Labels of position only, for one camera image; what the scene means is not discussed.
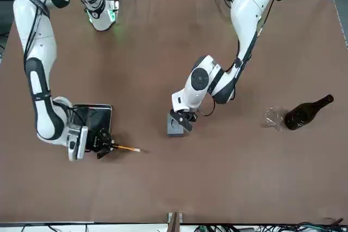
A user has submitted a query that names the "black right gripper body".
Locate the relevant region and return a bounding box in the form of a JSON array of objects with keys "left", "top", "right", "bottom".
[{"left": 85, "top": 130, "right": 102, "bottom": 153}]

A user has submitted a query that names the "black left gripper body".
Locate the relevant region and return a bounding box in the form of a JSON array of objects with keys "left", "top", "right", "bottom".
[{"left": 176, "top": 108, "right": 198, "bottom": 123}]

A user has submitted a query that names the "grey part base block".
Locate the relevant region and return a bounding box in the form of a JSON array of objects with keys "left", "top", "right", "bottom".
[{"left": 166, "top": 112, "right": 187, "bottom": 138}]

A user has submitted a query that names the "orange handled paint brush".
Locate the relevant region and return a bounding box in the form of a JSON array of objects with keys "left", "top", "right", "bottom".
[{"left": 110, "top": 143, "right": 141, "bottom": 153}]

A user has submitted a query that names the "shiny metal tray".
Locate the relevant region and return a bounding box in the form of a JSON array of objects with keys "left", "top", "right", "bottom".
[{"left": 71, "top": 103, "right": 113, "bottom": 138}]

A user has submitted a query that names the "clear glass cup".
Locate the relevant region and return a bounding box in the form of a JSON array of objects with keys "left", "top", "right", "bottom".
[{"left": 262, "top": 106, "right": 288, "bottom": 133}]

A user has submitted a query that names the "dark brown glass bottle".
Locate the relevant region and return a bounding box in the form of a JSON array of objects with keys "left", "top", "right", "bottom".
[{"left": 284, "top": 94, "right": 334, "bottom": 131}]

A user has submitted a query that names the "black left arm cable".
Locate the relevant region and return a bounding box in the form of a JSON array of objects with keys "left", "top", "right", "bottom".
[{"left": 195, "top": 0, "right": 275, "bottom": 117}]

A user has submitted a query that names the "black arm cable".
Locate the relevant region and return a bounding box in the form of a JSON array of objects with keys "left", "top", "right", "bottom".
[
  {"left": 23, "top": 0, "right": 120, "bottom": 135},
  {"left": 195, "top": 0, "right": 275, "bottom": 117}
]

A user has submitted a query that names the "table edge clamp bracket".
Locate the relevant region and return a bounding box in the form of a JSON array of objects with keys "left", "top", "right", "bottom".
[{"left": 167, "top": 211, "right": 184, "bottom": 232}]

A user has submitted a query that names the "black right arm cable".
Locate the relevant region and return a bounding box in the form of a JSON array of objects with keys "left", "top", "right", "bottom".
[{"left": 23, "top": 0, "right": 120, "bottom": 135}]

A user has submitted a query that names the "black cable bundle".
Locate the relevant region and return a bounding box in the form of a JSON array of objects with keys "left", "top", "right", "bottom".
[{"left": 190, "top": 217, "right": 345, "bottom": 232}]

